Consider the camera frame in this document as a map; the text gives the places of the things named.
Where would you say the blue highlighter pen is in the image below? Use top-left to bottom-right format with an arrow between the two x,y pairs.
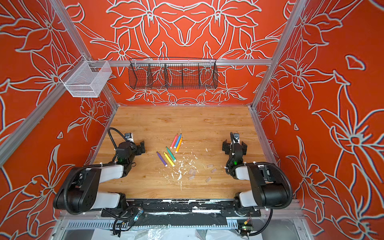
174,134 -> 182,149

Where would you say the orange highlighter pen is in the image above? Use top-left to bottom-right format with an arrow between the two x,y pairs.
175,138 -> 183,153

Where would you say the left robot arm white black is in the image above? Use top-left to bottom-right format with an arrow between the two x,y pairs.
53,141 -> 146,216

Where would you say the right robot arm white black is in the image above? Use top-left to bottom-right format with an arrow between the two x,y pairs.
222,140 -> 293,210

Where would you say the purple highlighter pen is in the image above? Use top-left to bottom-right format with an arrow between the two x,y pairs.
157,152 -> 168,167

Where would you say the green highlighter pen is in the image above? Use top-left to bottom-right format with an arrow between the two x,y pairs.
166,147 -> 177,162

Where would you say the yellow highlighter pen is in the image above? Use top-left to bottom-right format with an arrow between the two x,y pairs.
164,152 -> 175,167

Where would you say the pink highlighter pen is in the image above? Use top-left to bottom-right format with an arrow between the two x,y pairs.
170,134 -> 179,149

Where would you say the white mesh basket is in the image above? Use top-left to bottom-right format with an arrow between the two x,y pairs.
60,60 -> 112,98

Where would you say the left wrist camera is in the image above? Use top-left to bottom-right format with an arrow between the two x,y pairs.
125,133 -> 134,142

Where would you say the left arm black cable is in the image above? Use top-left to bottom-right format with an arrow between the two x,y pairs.
107,127 -> 130,151

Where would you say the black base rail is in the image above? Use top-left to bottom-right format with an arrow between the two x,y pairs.
100,198 -> 262,219

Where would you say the black wire basket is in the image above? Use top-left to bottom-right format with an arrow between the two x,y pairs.
128,58 -> 219,90

